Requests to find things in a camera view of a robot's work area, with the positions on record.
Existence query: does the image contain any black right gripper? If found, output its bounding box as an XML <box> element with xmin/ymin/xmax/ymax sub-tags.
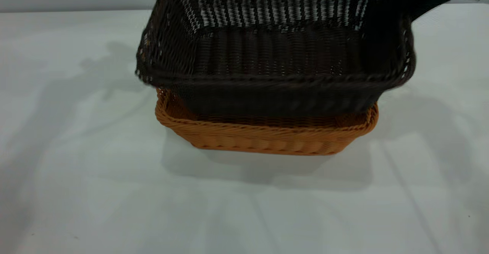
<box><xmin>410</xmin><ymin>0</ymin><xmax>458</xmax><ymax>21</ymax></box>

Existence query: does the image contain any dark brown wicker basket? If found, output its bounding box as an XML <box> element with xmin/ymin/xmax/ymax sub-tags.
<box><xmin>135</xmin><ymin>0</ymin><xmax>417</xmax><ymax>123</ymax></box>

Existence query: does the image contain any light brown wicker basket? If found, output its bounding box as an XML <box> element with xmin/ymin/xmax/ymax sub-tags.
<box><xmin>155</xmin><ymin>88</ymin><xmax>379</xmax><ymax>156</ymax></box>

